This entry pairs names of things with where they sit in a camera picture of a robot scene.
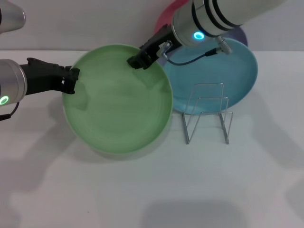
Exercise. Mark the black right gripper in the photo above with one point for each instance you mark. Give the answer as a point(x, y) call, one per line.
point(159, 45)

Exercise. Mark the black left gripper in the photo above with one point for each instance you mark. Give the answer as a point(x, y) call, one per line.
point(42, 76)

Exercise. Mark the green round plate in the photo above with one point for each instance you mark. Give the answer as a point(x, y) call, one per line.
point(118, 111)

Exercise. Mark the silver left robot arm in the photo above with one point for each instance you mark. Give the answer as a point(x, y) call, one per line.
point(10, 78)

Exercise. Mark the red round plate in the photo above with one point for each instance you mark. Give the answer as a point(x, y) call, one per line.
point(164, 19)

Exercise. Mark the blue round plate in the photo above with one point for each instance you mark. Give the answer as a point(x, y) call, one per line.
point(213, 78)

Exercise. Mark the purple round plate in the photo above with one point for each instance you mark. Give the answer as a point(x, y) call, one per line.
point(241, 34)

